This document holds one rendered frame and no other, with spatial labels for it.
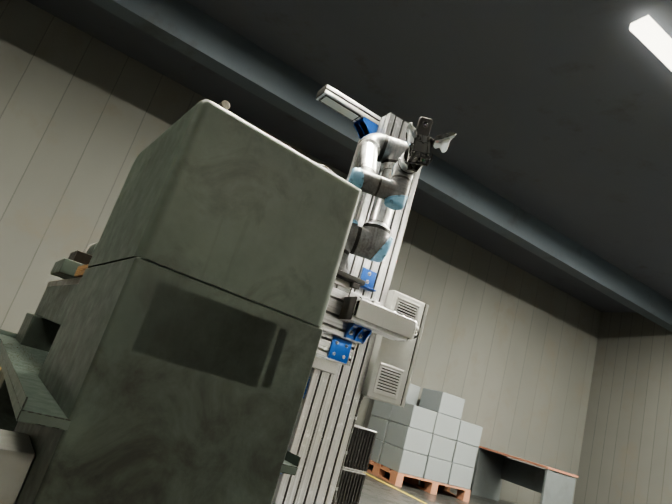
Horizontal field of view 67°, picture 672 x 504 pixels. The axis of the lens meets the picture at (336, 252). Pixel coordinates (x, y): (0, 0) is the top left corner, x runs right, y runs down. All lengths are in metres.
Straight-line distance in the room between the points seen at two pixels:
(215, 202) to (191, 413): 0.45
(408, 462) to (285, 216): 5.46
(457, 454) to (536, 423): 2.89
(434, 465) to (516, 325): 3.29
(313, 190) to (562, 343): 8.96
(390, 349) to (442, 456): 4.63
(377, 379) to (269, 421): 1.06
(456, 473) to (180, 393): 6.06
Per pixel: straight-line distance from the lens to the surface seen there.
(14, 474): 1.27
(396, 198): 1.82
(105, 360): 1.09
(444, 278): 8.03
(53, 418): 1.10
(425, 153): 1.71
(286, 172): 1.25
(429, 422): 6.61
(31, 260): 5.99
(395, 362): 2.28
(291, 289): 1.23
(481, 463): 8.42
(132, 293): 1.09
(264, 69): 5.31
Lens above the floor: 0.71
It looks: 15 degrees up
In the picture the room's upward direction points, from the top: 17 degrees clockwise
